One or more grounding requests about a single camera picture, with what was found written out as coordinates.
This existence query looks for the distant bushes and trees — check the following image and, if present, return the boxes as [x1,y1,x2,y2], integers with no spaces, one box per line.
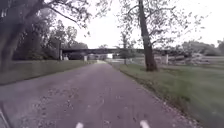
[166,38,224,66]

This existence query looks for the grass verge by dark wood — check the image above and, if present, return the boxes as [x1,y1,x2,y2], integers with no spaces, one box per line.
[0,59,98,86]

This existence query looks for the dark bridge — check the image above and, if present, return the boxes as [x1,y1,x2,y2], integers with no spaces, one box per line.
[59,47,171,62]

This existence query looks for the small thin tree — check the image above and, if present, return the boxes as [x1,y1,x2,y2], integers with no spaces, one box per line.
[117,31,134,66]

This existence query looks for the dark leaning tree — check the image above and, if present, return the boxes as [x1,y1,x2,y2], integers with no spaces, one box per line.
[0,0,93,73]

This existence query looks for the robot's own part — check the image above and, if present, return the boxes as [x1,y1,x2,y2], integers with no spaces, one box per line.
[139,119,151,128]
[75,121,85,128]

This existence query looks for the dark wood of trees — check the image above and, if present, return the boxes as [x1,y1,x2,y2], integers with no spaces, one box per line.
[0,6,90,62]

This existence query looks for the grass verge with tall tree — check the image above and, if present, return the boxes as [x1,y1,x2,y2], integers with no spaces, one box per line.
[107,59,224,128]

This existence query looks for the tall bare-trunked tree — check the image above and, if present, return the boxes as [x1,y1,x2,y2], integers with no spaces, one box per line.
[96,0,205,72]

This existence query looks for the grey asphalt path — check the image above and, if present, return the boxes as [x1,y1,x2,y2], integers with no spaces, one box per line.
[0,62,203,128]

